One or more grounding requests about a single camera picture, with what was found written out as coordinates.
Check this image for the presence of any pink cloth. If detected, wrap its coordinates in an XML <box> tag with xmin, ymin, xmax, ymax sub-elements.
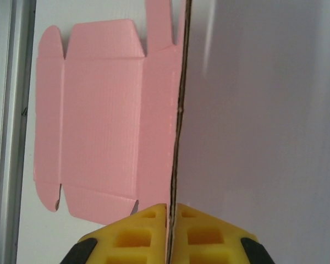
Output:
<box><xmin>32</xmin><ymin>0</ymin><xmax>194</xmax><ymax>264</ymax></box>

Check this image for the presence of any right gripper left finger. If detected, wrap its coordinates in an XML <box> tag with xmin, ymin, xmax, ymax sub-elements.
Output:
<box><xmin>60</xmin><ymin>203</ymin><xmax>169</xmax><ymax>264</ymax></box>

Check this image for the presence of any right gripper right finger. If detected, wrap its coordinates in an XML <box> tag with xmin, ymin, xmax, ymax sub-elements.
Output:
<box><xmin>171</xmin><ymin>202</ymin><xmax>278</xmax><ymax>264</ymax></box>

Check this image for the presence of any aluminium table side rail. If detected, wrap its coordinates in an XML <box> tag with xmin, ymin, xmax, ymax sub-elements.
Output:
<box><xmin>0</xmin><ymin>0</ymin><xmax>37</xmax><ymax>264</ymax></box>

